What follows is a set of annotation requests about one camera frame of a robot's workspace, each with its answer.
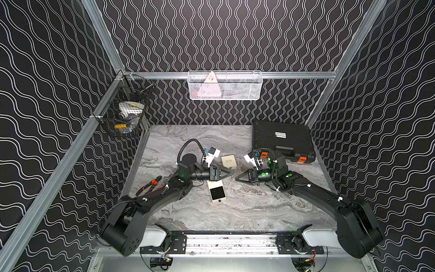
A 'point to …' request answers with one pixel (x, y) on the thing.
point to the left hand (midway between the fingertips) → (231, 172)
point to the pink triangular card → (210, 88)
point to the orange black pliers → (153, 182)
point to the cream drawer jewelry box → (216, 190)
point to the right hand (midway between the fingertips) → (237, 179)
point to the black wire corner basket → (123, 111)
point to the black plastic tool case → (295, 140)
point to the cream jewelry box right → (229, 161)
